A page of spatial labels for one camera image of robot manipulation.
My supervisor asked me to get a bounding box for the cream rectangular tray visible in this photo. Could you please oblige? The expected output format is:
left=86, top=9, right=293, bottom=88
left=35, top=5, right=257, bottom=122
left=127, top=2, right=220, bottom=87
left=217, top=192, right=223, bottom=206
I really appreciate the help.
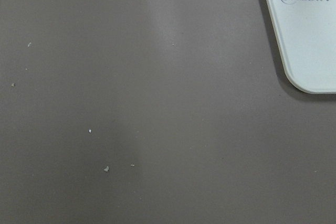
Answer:
left=266, top=0, right=335, bottom=94

